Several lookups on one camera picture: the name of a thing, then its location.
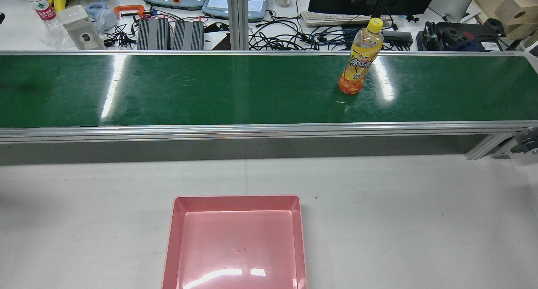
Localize tangled black cables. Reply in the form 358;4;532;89
248;7;351;51

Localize grey round conveyor fitting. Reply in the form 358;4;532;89
495;127;538;157

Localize orange drink bottle yellow cap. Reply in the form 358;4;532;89
338;17;384;95

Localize green belt conveyor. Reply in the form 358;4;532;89
0;50;538;167

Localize clear water bottle red label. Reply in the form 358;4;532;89
18;0;60;28

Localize aluminium extrusion post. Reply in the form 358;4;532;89
226;0;250;51

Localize beige computer keyboard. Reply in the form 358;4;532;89
300;11;393;28

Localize wooden block with hole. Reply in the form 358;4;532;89
494;0;538;27

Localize grey packaged box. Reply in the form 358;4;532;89
57;5;105;50

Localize aluminium conveyor leg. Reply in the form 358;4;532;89
464;133;517;161

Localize black metal flange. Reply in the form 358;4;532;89
436;21;506;45

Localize silver laptop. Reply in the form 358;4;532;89
428;0;479;23

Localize pink plastic basket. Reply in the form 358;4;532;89
161;195;309;289

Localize plain wooden block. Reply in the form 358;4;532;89
504;22;538;40

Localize small black cable bundle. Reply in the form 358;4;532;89
103;23;137;49

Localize black power adapter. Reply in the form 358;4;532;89
380;30;414;50

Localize orange clamp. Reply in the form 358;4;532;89
113;5;146;19

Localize black cable coil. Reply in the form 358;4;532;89
416;21;440;51

